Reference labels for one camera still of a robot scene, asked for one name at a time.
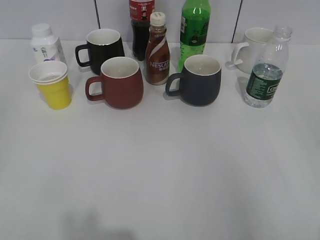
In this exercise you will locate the clear water bottle green label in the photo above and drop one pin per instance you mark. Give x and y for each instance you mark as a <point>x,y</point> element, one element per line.
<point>269,68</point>

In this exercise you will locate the yellow paper cup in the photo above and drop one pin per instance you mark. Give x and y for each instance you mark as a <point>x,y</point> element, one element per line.
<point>51,79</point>

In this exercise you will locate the red ceramic mug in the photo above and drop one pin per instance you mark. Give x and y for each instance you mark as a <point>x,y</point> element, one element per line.
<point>121,81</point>

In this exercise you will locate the dark grey ceramic mug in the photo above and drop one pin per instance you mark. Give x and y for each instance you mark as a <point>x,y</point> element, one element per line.
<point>199,82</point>

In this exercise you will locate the brown Nescafe coffee bottle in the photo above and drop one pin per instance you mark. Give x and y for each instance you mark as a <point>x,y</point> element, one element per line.
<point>157,56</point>

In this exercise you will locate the black ceramic mug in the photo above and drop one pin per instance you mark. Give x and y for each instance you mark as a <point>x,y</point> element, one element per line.
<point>101,44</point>

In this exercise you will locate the cola bottle red label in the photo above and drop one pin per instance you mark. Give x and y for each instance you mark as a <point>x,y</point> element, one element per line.
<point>140,12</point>

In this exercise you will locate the green soda bottle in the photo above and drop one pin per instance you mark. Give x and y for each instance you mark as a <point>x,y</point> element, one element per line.
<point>195,18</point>

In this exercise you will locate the white ceramic mug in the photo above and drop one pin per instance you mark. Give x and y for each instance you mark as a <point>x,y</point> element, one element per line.
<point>245,53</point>

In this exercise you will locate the white yogurt carton bottle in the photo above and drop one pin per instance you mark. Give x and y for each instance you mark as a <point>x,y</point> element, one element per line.
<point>45,45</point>

